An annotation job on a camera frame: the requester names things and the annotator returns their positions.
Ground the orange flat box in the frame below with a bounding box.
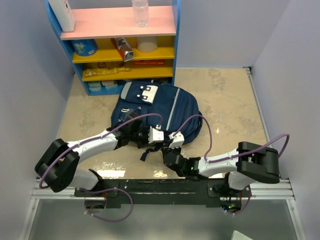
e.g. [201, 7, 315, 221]
[132, 59, 165, 66]

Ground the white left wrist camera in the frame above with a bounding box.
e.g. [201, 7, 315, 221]
[148, 124, 165, 144]

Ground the orange snack bag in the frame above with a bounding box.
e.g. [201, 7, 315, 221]
[111, 37, 134, 62]

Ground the navy blue student backpack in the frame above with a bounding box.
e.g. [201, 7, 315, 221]
[111, 80, 203, 161]

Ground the blue round tin can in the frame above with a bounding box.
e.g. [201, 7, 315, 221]
[70, 39, 98, 57]

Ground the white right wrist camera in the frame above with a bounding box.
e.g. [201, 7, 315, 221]
[169, 131, 185, 149]

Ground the blue wooden shelf unit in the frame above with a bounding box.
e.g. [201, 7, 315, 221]
[45, 0, 181, 96]

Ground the white rectangular box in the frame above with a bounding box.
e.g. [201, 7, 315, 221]
[48, 0, 76, 33]

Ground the white round container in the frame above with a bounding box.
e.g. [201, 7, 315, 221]
[136, 36, 158, 53]

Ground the yellow snack packet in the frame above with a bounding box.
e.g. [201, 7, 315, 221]
[83, 66, 130, 77]

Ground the clear plastic water bottle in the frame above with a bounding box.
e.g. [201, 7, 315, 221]
[131, 0, 150, 27]

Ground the aluminium frame rail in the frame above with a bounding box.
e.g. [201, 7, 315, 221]
[250, 179, 295, 200]

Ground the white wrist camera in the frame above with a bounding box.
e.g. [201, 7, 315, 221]
[169, 131, 185, 149]
[148, 124, 165, 144]

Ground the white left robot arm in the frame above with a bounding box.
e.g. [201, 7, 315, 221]
[34, 114, 149, 196]

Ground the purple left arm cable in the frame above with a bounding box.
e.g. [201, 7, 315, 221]
[38, 113, 164, 223]

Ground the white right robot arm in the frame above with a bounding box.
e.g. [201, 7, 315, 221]
[161, 141, 280, 197]

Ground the white paper corner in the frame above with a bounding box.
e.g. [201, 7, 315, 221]
[231, 230, 252, 240]

